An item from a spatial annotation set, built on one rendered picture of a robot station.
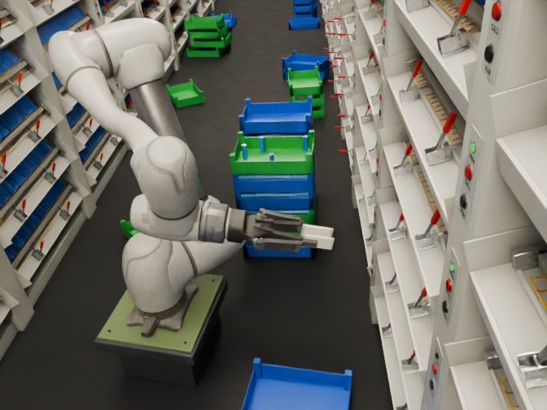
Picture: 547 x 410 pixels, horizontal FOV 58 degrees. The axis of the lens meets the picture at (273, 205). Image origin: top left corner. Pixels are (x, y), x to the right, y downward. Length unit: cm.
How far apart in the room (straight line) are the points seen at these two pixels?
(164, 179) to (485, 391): 62
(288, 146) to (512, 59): 149
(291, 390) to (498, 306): 106
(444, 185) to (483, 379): 29
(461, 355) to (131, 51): 109
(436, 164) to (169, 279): 86
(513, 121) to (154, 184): 61
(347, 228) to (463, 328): 147
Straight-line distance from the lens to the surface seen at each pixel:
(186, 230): 106
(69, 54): 140
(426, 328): 109
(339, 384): 161
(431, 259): 96
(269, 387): 162
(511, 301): 64
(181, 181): 92
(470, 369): 80
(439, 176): 85
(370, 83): 175
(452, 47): 81
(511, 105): 56
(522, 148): 55
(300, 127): 208
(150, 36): 145
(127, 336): 157
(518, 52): 54
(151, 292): 146
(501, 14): 56
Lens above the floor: 132
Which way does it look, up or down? 34 degrees down
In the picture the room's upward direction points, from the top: 5 degrees counter-clockwise
